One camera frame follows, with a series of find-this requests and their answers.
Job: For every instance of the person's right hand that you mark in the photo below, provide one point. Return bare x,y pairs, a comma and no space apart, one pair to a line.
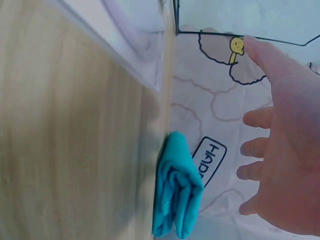
295,140

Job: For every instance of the folded teal cloth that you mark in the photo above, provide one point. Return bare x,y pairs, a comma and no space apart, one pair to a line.
178,185

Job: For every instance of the clear plastic sheet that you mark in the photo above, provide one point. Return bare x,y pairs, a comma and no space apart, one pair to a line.
140,47

